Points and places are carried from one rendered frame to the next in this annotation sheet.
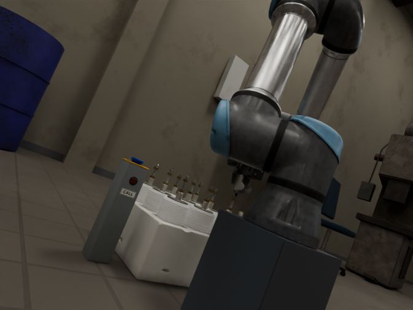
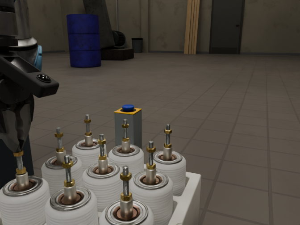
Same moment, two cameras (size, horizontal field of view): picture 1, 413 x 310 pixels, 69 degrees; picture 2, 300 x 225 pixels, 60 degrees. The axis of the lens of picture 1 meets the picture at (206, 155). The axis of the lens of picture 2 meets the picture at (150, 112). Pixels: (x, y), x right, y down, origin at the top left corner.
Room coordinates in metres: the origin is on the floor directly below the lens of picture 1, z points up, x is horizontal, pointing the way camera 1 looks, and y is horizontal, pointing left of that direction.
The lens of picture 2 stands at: (1.71, -0.21, 0.54)
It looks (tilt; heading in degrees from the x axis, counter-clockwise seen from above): 16 degrees down; 146
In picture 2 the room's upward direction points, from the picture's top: straight up
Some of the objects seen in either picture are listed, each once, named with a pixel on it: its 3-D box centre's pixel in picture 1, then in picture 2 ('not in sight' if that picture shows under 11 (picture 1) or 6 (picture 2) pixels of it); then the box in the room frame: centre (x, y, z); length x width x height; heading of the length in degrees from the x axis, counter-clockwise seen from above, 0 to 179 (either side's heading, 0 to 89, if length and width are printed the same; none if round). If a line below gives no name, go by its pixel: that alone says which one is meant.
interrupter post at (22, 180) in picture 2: not in sight; (22, 180); (1.17, -0.16, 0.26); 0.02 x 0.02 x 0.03
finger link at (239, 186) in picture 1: (238, 186); (14, 124); (1.15, -0.16, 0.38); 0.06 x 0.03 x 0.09; 38
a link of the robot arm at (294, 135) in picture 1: (304, 154); not in sight; (0.61, -0.18, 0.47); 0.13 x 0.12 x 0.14; 78
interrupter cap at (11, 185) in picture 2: not in sight; (23, 185); (1.17, -0.16, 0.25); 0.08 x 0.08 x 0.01
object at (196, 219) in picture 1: (193, 233); (64, 194); (1.10, -0.06, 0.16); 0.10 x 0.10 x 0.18
